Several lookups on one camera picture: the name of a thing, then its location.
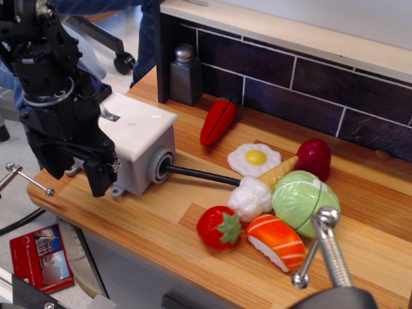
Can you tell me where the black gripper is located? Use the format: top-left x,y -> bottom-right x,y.
21,70 -> 121,197

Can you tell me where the clear light switch toggle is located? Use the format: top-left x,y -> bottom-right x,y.
99,104 -> 120,122

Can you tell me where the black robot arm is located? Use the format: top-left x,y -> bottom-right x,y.
1,1 -> 120,197

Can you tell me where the left metal clamp screw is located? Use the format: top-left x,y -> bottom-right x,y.
0,162 -> 55,197

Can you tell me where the metal clamp screw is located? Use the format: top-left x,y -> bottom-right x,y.
291,206 -> 380,309
0,162 -> 55,197

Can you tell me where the red booklet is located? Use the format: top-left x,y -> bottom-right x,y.
10,225 -> 75,294

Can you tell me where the black office chair base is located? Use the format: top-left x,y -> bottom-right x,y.
66,16 -> 136,75

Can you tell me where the grey salt shaker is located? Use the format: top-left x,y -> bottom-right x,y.
169,43 -> 204,106

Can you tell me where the red toy strawberry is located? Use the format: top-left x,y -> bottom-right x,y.
196,206 -> 242,250

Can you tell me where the red toy chili pepper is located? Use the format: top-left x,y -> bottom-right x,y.
200,98 -> 238,145

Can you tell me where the toy fried egg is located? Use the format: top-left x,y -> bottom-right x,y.
227,144 -> 282,177

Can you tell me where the toy ice cream cone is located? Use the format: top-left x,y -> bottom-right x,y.
228,156 -> 299,222

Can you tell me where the person in blue jeans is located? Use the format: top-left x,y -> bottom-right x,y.
0,0 -> 162,171

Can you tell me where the orange toy salmon sushi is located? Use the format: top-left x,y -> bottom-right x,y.
245,214 -> 306,272

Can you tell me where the green toy cabbage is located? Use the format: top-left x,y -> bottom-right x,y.
272,171 -> 341,238

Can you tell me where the dark red toy fruit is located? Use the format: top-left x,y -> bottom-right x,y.
294,138 -> 332,182

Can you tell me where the right metal clamp screw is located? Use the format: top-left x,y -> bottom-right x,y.
291,206 -> 380,309

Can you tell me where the wooden shelf with tile backsplash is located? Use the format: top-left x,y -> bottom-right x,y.
154,1 -> 411,161

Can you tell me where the grey light switch box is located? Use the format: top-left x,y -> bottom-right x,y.
64,92 -> 180,201

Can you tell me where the black floor cable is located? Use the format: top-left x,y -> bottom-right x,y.
0,207 -> 46,236

